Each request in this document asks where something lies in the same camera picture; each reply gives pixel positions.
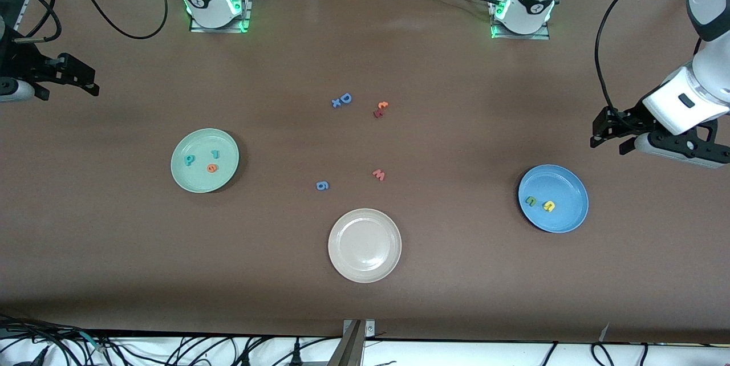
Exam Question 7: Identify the blue plate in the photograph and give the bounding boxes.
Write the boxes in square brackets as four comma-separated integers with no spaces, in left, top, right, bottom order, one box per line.
[518,164,589,234]

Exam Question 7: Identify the light green plate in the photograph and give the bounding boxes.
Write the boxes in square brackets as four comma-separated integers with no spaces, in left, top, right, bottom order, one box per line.
[171,128,240,193]

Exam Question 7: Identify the brown table cover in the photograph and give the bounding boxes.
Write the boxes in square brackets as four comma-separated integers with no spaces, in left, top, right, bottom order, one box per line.
[0,0,730,345]

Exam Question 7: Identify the beige plate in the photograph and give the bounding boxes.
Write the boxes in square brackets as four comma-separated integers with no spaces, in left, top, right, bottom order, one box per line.
[328,208,402,283]

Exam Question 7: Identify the aluminium profile bar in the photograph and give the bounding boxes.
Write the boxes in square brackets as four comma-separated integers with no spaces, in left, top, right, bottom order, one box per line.
[327,320,366,366]

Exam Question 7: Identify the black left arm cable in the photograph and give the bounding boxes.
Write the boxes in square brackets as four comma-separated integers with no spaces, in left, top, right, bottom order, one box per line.
[594,0,713,116]

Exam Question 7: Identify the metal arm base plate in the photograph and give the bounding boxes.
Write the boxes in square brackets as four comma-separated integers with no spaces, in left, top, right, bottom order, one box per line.
[489,0,551,40]
[189,0,253,34]

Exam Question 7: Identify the black looped cable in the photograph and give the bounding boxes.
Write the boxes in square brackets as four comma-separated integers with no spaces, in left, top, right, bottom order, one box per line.
[590,342,615,366]

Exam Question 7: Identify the tangled black cables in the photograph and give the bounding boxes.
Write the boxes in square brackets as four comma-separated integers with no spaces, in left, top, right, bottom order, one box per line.
[0,314,120,366]

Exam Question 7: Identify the small metal clamp bracket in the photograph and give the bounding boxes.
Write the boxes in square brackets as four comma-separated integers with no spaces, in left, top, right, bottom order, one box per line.
[342,319,376,338]

